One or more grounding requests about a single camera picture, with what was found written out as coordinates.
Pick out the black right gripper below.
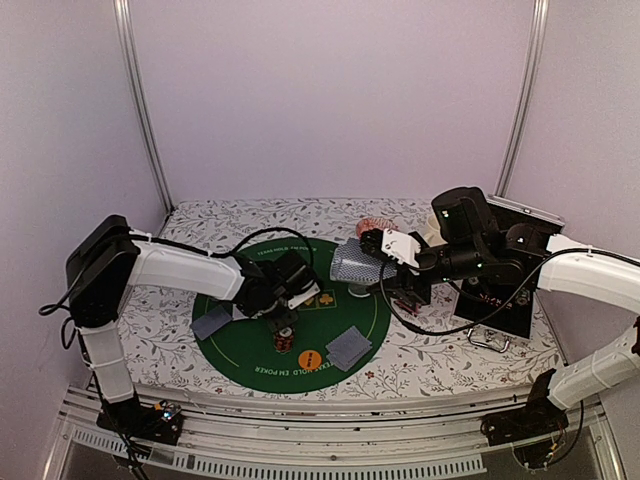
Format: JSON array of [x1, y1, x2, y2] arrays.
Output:
[[366, 237, 485, 306]]

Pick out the clear green dealer button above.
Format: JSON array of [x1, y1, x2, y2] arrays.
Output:
[[348, 284, 371, 298]]

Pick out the red chip stack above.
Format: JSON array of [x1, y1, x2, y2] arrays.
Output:
[[274, 332, 295, 353]]

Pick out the blue dealt card player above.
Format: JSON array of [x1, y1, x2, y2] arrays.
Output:
[[191, 305, 233, 341]]

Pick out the orange round blind button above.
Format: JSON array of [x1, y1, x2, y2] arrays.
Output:
[[298, 350, 323, 371]]

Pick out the blue patterned dealt card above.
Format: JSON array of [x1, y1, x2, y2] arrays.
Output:
[[327, 341, 372, 372]]

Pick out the three of spades card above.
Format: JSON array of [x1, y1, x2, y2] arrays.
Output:
[[231, 305, 247, 321]]

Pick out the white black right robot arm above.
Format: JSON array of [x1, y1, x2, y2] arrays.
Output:
[[381, 187, 639, 436]]

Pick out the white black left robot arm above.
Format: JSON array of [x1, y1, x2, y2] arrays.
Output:
[[38, 215, 321, 434]]

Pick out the red black triangle token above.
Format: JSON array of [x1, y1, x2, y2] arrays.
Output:
[[395, 299, 420, 316]]

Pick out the cream ceramic mug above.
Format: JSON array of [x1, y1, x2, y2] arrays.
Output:
[[424, 214, 446, 247]]

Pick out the floral white tablecloth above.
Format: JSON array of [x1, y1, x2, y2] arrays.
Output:
[[119, 199, 561, 401]]

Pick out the red patterned small bowl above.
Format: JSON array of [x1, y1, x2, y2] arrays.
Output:
[[356, 217, 399, 237]]

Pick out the round green poker mat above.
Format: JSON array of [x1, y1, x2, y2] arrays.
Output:
[[189, 238, 390, 395]]

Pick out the aluminium poker chip case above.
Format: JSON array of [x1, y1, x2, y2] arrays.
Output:
[[451, 195, 565, 354]]

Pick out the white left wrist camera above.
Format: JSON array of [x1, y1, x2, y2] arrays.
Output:
[[288, 283, 321, 310]]

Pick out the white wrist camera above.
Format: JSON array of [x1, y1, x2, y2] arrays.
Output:
[[288, 283, 321, 310], [381, 229, 421, 268]]

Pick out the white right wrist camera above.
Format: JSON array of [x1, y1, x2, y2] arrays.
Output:
[[381, 229, 421, 268]]

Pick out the aluminium front rail frame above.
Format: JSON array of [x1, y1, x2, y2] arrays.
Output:
[[47, 384, 624, 480]]

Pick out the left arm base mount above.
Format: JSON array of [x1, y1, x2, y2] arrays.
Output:
[[96, 395, 184, 446]]

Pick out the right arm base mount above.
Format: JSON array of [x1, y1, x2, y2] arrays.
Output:
[[480, 406, 569, 470]]

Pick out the right aluminium frame post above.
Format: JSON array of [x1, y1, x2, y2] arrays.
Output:
[[494, 0, 550, 197]]

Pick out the aluminium frame post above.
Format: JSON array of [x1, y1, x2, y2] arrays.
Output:
[[113, 0, 175, 215], [494, 0, 550, 197]]

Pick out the left aluminium frame post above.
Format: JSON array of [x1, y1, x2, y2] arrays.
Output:
[[113, 0, 175, 215]]

